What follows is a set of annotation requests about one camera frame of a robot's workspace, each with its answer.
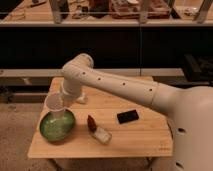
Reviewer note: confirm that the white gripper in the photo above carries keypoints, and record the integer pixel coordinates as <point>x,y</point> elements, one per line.
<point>70,94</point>

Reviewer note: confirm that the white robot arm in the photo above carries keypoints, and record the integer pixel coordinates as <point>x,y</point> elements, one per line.
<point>190,110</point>

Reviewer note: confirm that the green ceramic bowl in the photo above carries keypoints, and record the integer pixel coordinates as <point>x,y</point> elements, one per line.
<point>54,128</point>

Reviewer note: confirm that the white lotion tube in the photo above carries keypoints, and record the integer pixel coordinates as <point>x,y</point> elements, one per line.
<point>82,99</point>

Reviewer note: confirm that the wooden table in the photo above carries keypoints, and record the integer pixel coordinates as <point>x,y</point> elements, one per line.
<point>132,143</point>

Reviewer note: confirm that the black rectangular box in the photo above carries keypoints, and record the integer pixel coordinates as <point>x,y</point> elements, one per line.
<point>127,116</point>

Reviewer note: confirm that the long shelf bench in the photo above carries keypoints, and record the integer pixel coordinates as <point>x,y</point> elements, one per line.
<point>37,77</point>

